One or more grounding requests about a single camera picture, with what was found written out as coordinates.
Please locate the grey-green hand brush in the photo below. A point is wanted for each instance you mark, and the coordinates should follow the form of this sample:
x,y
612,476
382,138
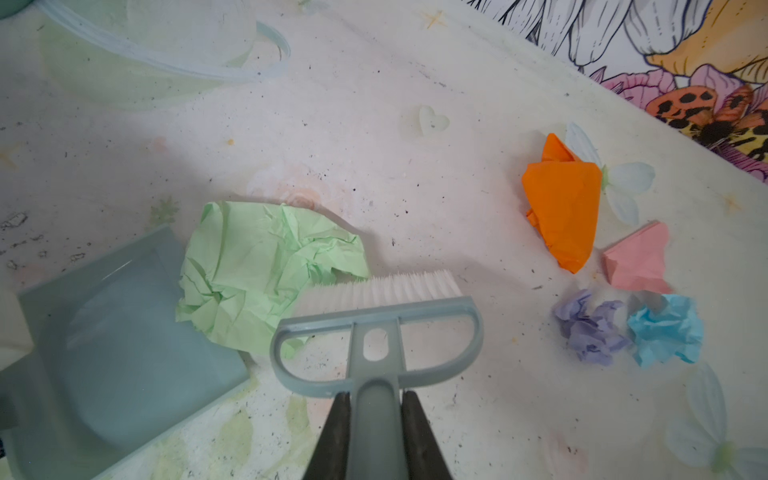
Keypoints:
x,y
373,313

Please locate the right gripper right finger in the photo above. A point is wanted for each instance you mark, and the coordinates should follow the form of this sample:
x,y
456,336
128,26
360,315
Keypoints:
x,y
424,458

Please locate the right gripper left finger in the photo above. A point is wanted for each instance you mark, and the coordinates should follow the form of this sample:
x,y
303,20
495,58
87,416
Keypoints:
x,y
329,459

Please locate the light blue paper scrap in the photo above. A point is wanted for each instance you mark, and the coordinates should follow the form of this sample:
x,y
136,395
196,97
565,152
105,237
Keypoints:
x,y
674,330

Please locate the purple paper scrap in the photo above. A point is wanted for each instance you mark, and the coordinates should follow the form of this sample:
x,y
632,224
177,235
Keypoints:
x,y
593,336

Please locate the light green paper scrap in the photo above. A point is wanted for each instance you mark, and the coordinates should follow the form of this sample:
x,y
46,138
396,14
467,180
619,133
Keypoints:
x,y
247,263

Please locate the orange paper scrap far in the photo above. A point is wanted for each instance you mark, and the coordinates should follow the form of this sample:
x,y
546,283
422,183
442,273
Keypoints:
x,y
564,193

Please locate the grey-green plastic dustpan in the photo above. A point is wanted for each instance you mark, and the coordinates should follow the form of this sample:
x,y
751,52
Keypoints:
x,y
111,368

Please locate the pink paper scrap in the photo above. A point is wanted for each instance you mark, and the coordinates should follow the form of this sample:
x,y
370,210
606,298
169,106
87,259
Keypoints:
x,y
637,263

